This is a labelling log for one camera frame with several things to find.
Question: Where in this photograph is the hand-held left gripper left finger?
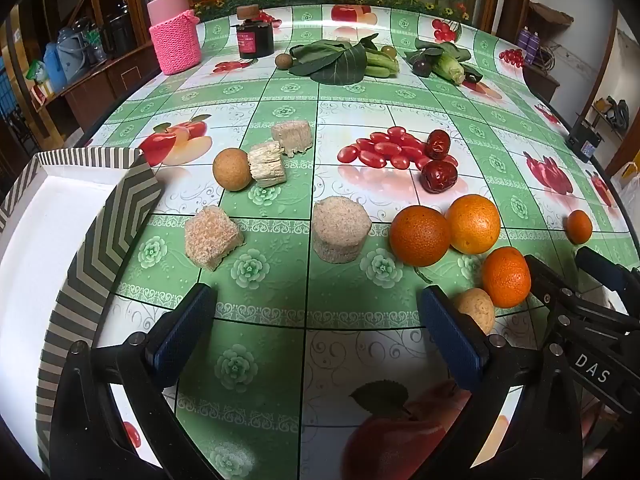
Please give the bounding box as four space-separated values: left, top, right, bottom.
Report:
47 282 218 480

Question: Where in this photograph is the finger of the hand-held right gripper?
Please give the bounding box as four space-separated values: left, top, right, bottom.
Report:
574 246 640 306
522 254 601 333

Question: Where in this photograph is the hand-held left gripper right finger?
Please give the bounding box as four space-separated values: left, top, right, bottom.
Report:
419 285 586 480

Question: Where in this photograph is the brown round ball fruit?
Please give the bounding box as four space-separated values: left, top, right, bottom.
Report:
212 147 252 192
452 287 497 336

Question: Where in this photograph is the large orange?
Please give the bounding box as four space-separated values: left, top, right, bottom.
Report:
445 194 502 255
389 206 452 268
481 246 532 309

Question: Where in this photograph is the small orange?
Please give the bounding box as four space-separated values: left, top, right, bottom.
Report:
566 209 594 245

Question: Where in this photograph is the large beige crumbly block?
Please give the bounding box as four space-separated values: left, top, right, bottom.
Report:
312 196 372 264
184 205 246 272

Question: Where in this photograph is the red date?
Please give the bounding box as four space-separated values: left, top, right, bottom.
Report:
420 156 459 194
425 129 452 161

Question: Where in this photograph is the striped cardboard box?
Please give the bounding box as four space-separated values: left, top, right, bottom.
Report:
0 147 166 476

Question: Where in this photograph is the black box device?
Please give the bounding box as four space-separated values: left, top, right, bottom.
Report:
567 119 603 163

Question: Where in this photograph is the dark bag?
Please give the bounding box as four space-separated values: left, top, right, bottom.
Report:
592 96 631 136

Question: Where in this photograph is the beige shredded fibre block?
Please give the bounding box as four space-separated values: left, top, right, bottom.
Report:
248 141 288 188
271 121 314 157

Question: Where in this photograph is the pale green leafy cabbage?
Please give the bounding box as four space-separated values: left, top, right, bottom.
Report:
404 41 476 86

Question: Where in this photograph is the fruit print tablecloth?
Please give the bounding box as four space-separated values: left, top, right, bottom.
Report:
50 2 633 480

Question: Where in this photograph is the wooden cabinet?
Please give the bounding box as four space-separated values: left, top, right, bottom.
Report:
30 42 166 131

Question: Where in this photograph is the pink bottle with knitted sleeve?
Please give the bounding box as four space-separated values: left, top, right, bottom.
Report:
147 0 202 75

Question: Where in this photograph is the green bok choy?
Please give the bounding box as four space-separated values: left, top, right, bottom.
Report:
289 34 401 86

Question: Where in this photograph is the green packet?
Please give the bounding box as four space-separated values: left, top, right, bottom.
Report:
25 60 51 96

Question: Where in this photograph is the grey blue kettle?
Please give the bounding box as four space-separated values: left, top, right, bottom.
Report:
56 27 98 81

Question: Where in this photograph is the blue thermos jug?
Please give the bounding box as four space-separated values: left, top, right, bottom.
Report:
42 42 68 93

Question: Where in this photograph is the dark jar with cork lid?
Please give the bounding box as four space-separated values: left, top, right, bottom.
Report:
236 5 276 59

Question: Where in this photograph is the dark pot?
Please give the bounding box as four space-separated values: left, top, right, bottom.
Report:
102 5 138 58

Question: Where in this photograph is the wooden wall shelf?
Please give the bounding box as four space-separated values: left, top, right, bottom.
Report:
527 2 574 28

